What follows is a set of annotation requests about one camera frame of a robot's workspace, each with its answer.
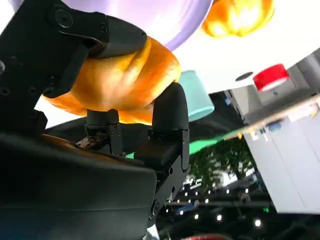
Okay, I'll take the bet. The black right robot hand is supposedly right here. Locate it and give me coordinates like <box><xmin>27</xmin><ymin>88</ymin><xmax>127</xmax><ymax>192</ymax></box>
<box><xmin>0</xmin><ymin>0</ymin><xmax>191</xmax><ymax>240</ymax></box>

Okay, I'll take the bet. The orange toy bread roll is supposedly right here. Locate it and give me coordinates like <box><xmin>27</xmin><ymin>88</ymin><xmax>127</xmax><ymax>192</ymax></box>
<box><xmin>41</xmin><ymin>36</ymin><xmax>182</xmax><ymax>126</ymax></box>
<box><xmin>201</xmin><ymin>0</ymin><xmax>276</xmax><ymax>38</ymax></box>

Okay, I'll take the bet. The green cloth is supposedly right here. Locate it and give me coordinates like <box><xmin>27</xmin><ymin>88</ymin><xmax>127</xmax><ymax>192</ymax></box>
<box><xmin>124</xmin><ymin>129</ymin><xmax>245</xmax><ymax>160</ymax></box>

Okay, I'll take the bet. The pale green mug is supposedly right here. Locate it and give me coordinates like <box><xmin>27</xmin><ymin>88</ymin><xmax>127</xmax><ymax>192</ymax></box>
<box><xmin>178</xmin><ymin>69</ymin><xmax>215</xmax><ymax>123</ymax></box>

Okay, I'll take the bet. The lilac plate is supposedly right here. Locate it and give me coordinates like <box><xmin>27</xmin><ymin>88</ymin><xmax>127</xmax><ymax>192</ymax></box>
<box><xmin>7</xmin><ymin>0</ymin><xmax>215</xmax><ymax>52</ymax></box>

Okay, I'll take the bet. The grey control box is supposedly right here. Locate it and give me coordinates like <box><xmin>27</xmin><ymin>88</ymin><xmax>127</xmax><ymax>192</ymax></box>
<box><xmin>223</xmin><ymin>53</ymin><xmax>320</xmax><ymax>126</ymax></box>

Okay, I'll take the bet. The black round disc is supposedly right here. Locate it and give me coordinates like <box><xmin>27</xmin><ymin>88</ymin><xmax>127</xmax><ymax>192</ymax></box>
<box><xmin>234</xmin><ymin>71</ymin><xmax>255</xmax><ymax>82</ymax></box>

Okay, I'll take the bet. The white cabinet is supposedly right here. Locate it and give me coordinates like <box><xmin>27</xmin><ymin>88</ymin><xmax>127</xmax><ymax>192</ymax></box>
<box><xmin>243</xmin><ymin>96</ymin><xmax>320</xmax><ymax>215</ymax></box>

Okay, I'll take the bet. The red emergency stop button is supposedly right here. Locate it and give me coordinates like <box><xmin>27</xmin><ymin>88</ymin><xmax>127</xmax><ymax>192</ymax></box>
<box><xmin>252</xmin><ymin>63</ymin><xmax>290</xmax><ymax>92</ymax></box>

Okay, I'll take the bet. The red cable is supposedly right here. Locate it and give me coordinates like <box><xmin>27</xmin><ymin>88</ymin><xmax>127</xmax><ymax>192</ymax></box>
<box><xmin>187</xmin><ymin>233</ymin><xmax>226</xmax><ymax>240</ymax></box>

